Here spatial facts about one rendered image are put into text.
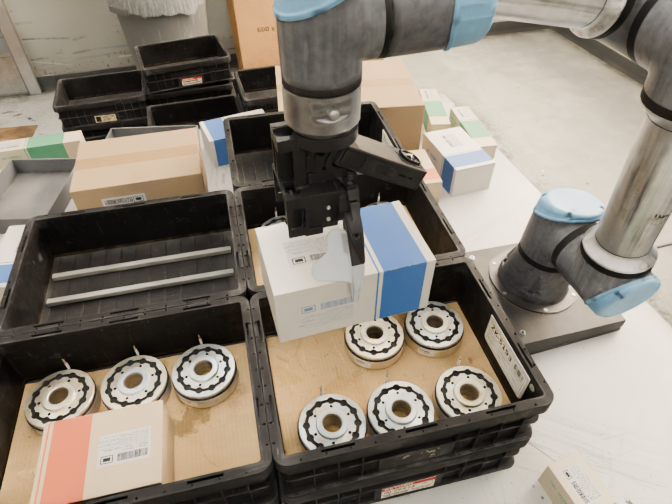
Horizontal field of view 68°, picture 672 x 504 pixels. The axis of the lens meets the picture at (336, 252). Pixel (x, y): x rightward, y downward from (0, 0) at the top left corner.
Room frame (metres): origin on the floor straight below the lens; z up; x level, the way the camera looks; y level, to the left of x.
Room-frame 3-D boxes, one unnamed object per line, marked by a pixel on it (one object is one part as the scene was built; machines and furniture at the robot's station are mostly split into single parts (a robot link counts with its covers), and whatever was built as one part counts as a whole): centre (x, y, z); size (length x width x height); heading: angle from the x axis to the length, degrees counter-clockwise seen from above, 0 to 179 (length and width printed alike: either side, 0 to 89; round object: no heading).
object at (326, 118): (0.44, 0.01, 1.33); 0.08 x 0.08 x 0.05
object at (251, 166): (1.03, 0.06, 0.87); 0.40 x 0.30 x 0.11; 103
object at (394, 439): (0.45, -0.08, 0.92); 0.40 x 0.30 x 0.02; 103
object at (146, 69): (2.33, 0.73, 0.37); 0.42 x 0.34 x 0.46; 107
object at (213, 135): (1.34, 0.30, 0.74); 0.20 x 0.12 x 0.09; 115
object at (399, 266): (0.45, -0.01, 1.09); 0.20 x 0.12 x 0.09; 107
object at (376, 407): (0.37, -0.10, 0.86); 0.10 x 0.10 x 0.01
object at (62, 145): (1.30, 0.89, 0.73); 0.24 x 0.06 x 0.06; 107
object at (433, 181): (1.14, -0.21, 0.74); 0.16 x 0.12 x 0.07; 10
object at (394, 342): (0.52, -0.07, 0.86); 0.10 x 0.10 x 0.01
